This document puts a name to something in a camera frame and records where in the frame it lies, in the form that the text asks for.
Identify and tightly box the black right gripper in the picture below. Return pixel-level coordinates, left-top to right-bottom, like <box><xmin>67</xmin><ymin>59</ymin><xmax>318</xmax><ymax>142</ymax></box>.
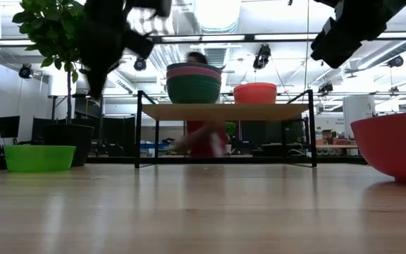
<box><xmin>310</xmin><ymin>0</ymin><xmax>406</xmax><ymax>70</ymax></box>

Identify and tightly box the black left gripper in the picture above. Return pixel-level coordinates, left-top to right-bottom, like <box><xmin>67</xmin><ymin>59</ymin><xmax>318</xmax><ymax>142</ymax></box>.
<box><xmin>78</xmin><ymin>0</ymin><xmax>172</xmax><ymax>102</ymax></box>

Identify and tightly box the large pink bowl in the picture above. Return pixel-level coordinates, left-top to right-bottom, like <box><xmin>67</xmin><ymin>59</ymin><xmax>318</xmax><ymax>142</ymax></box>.
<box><xmin>166</xmin><ymin>66</ymin><xmax>223</xmax><ymax>80</ymax></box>

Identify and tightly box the large teal bowl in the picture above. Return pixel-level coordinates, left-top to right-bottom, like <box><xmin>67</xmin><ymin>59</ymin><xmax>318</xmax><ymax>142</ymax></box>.
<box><xmin>166</xmin><ymin>75</ymin><xmax>222</xmax><ymax>104</ymax></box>

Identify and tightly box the small orange bowl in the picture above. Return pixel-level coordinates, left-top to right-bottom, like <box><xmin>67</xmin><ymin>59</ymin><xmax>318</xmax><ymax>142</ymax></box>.
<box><xmin>233</xmin><ymin>82</ymin><xmax>278</xmax><ymax>104</ymax></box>

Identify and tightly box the small lime green bowl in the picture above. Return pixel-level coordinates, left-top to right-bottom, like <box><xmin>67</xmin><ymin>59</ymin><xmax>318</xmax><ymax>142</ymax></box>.
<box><xmin>4</xmin><ymin>145</ymin><xmax>78</xmax><ymax>173</ymax></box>

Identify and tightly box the wooden shelf with black legs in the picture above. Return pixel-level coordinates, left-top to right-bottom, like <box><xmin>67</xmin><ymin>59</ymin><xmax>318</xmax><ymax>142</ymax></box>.
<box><xmin>135</xmin><ymin>89</ymin><xmax>318</xmax><ymax>169</ymax></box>

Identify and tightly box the black ceiling spotlight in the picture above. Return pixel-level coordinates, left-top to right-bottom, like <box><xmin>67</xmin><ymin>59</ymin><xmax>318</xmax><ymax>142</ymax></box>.
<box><xmin>317</xmin><ymin>81</ymin><xmax>334</xmax><ymax>95</ymax></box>
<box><xmin>252</xmin><ymin>42</ymin><xmax>272</xmax><ymax>71</ymax></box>
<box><xmin>387</xmin><ymin>55</ymin><xmax>405</xmax><ymax>68</ymax></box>
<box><xmin>133</xmin><ymin>56</ymin><xmax>147</xmax><ymax>72</ymax></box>
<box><xmin>18</xmin><ymin>63</ymin><xmax>34</xmax><ymax>80</ymax></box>

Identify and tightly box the white cylindrical tank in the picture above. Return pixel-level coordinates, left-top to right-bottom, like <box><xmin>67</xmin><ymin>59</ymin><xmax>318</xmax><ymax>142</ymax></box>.
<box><xmin>343</xmin><ymin>95</ymin><xmax>376</xmax><ymax>139</ymax></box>

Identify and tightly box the green leafy potted plant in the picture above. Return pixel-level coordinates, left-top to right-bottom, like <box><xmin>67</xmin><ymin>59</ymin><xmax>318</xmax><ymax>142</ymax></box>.
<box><xmin>12</xmin><ymin>0</ymin><xmax>94</xmax><ymax>125</ymax></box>

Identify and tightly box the black plant pot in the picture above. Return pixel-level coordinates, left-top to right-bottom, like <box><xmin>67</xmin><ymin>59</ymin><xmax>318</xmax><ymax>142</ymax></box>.
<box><xmin>43</xmin><ymin>123</ymin><xmax>95</xmax><ymax>167</ymax></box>

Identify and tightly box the person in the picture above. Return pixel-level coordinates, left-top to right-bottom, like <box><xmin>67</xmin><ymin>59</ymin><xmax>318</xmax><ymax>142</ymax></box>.
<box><xmin>173</xmin><ymin>52</ymin><xmax>228</xmax><ymax>159</ymax></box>

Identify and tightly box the large red-orange bowl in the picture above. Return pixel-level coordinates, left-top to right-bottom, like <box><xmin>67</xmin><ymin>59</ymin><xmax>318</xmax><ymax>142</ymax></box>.
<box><xmin>350</xmin><ymin>110</ymin><xmax>406</xmax><ymax>184</ymax></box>

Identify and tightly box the black computer monitor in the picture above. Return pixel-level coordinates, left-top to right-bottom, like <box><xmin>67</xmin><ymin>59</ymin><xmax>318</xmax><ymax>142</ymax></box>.
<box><xmin>0</xmin><ymin>115</ymin><xmax>20</xmax><ymax>139</ymax></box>

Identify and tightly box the black overhead frame bar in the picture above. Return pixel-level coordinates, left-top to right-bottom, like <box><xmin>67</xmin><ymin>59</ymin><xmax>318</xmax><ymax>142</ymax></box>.
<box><xmin>0</xmin><ymin>31</ymin><xmax>406</xmax><ymax>47</ymax></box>

